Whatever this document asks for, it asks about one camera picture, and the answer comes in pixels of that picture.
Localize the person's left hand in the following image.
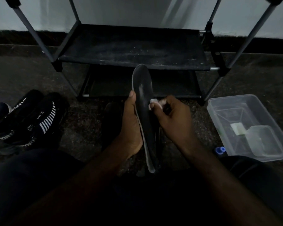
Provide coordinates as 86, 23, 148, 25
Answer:
118, 90, 144, 161

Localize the person's right hand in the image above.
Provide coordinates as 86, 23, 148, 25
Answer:
149, 95, 197, 151

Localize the small white cloth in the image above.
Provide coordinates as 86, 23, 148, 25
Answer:
150, 99, 167, 109

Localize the black shoe insole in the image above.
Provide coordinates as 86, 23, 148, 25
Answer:
131, 64, 161, 174

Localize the person's right forearm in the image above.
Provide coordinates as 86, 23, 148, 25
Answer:
179, 136, 283, 226

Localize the person's left forearm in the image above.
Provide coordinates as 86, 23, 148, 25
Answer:
12, 141, 143, 226

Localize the plain black shoe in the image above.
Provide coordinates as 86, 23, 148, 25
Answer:
101, 102, 124, 150

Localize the black metal shoe rack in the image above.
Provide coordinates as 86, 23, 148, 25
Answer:
3, 0, 283, 107

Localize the black fabric rack shelf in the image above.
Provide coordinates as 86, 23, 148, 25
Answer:
58, 24, 211, 71

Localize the large clear plastic container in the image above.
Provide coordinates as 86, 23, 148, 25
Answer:
207, 94, 283, 163

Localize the green and white sponge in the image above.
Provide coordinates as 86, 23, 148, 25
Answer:
230, 122, 246, 136

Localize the black white-striped sneaker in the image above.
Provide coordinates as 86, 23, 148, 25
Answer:
0, 92, 69, 154
0, 89, 44, 140

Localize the small clear plastic container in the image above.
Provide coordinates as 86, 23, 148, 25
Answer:
245, 125, 283, 158

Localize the person's right leg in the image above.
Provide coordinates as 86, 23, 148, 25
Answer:
216, 155, 283, 226

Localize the person's leg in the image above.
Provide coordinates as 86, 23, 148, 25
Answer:
0, 148, 90, 226
216, 155, 283, 226

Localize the person's left leg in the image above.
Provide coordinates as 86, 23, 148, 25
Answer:
0, 148, 90, 226

